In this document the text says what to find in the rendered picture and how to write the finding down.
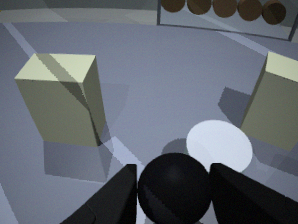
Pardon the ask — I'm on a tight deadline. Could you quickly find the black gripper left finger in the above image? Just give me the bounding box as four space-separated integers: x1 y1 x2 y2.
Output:
60 164 137 224

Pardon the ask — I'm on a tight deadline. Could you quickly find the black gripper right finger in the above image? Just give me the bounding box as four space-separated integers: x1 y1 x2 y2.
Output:
209 163 298 224

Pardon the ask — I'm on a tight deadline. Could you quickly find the french press with black handle and plunger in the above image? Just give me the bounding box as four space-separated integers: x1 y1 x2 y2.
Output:
136 153 218 224

